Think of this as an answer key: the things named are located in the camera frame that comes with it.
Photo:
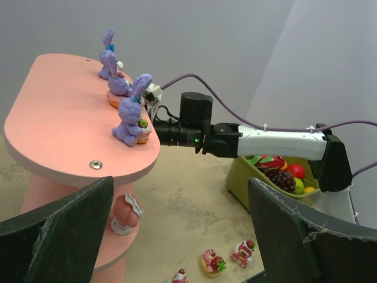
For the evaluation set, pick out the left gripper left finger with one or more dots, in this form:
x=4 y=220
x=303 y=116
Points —
x=58 y=242

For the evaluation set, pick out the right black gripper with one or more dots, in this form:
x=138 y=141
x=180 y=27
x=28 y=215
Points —
x=167 y=131

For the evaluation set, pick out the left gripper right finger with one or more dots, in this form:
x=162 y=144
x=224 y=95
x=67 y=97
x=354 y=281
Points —
x=299 y=244

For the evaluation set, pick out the small purple bunny cupcake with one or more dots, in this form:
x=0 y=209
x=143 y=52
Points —
x=129 y=111

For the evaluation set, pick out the strawberry cake toy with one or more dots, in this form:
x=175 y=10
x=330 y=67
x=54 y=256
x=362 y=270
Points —
x=243 y=253

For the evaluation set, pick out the purple bunny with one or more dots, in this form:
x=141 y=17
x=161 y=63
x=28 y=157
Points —
x=119 y=86

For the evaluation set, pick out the pink white cake toy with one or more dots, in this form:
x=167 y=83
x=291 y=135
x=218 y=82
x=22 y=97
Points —
x=127 y=213

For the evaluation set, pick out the pink round cake toy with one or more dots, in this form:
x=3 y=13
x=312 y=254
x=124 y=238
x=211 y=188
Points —
x=212 y=265

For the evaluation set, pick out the red white cake toy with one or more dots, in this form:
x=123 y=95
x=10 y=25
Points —
x=180 y=277

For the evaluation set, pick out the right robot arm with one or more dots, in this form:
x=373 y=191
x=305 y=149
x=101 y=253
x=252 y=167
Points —
x=325 y=153

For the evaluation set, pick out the pink tiered shelf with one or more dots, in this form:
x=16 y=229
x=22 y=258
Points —
x=59 y=130

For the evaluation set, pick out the orange fruit toy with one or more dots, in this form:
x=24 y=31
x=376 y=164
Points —
x=309 y=189

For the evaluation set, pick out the green pear toy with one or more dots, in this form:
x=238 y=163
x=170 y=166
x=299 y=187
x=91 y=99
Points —
x=299 y=186

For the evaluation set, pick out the purple grape bunch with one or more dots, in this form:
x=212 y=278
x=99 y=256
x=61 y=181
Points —
x=281 y=179

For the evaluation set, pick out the red apple toy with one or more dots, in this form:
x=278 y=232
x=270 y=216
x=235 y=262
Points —
x=296 y=170

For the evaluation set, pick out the olive green plastic bin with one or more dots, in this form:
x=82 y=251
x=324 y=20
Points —
x=242 y=170

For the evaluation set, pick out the pink dragon fruit toy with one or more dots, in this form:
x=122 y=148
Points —
x=268 y=162

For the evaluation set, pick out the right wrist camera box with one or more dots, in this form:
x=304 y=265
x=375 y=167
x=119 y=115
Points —
x=152 y=100

